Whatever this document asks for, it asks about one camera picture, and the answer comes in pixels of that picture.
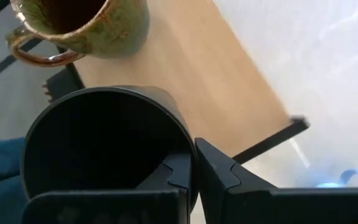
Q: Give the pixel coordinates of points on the light blue mug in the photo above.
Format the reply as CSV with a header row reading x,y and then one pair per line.
x,y
353,177

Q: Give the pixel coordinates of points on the tall black cup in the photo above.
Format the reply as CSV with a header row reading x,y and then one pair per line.
x,y
98,140

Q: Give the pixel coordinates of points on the green brown glazed ceramic mug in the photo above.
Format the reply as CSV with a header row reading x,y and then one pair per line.
x,y
113,34

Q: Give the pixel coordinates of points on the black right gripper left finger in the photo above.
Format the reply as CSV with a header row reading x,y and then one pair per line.
x,y
104,207

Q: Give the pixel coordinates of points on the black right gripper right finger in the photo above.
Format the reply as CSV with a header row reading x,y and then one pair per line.
x,y
259,205

